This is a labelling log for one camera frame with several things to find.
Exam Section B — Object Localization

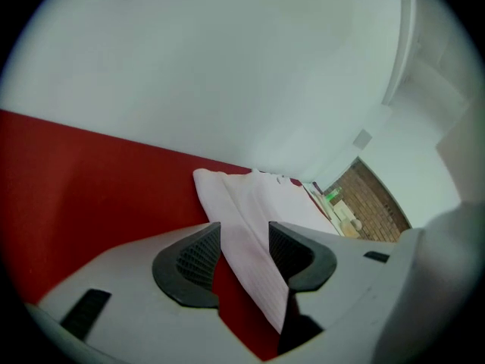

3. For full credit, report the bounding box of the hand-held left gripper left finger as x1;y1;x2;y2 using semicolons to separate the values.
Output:
151;221;222;309

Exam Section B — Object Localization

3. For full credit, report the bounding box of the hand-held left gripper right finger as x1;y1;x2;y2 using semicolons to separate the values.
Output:
268;220;338;293

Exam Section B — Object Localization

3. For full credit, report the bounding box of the pink robe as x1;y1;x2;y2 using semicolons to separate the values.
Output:
192;168;342;335

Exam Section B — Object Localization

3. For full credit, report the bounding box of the light wooden box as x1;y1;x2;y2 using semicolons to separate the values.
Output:
340;221;361;238

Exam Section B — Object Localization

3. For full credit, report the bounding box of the white side table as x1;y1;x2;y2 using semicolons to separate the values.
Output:
302;181;361;238

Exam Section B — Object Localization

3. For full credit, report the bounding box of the red tablecloth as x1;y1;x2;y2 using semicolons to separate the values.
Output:
0;108;330;362

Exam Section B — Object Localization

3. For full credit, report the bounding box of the white wall panel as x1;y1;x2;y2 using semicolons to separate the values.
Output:
352;129;373;150

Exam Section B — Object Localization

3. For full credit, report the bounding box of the white wall pipe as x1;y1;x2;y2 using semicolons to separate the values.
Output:
380;0;418;108

